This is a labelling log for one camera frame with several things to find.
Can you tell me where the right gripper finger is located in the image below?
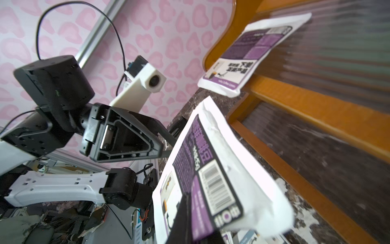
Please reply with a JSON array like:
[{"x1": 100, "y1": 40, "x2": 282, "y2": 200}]
[{"x1": 166, "y1": 195, "x2": 192, "y2": 244}]

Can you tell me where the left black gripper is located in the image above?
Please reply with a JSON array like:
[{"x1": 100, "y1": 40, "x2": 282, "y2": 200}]
[{"x1": 79, "y1": 103, "x2": 187, "y2": 163}]

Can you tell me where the purple label coffee bag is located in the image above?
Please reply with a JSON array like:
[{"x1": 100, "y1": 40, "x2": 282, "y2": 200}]
[
  {"x1": 152, "y1": 97, "x2": 295, "y2": 244},
  {"x1": 198, "y1": 13, "x2": 312, "y2": 98}
]

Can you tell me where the blue-grey label coffee bag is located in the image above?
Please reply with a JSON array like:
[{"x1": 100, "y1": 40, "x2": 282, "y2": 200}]
[{"x1": 221, "y1": 230, "x2": 289, "y2": 244}]

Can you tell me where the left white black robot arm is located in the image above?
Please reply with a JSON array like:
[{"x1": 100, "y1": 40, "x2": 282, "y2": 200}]
[{"x1": 1, "y1": 55, "x2": 187, "y2": 212}]

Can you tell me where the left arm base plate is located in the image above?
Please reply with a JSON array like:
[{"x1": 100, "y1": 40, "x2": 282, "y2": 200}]
[{"x1": 142, "y1": 169, "x2": 158, "y2": 244}]

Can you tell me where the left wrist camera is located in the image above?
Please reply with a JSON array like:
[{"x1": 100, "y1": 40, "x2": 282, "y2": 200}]
[{"x1": 109, "y1": 56, "x2": 167, "y2": 112}]

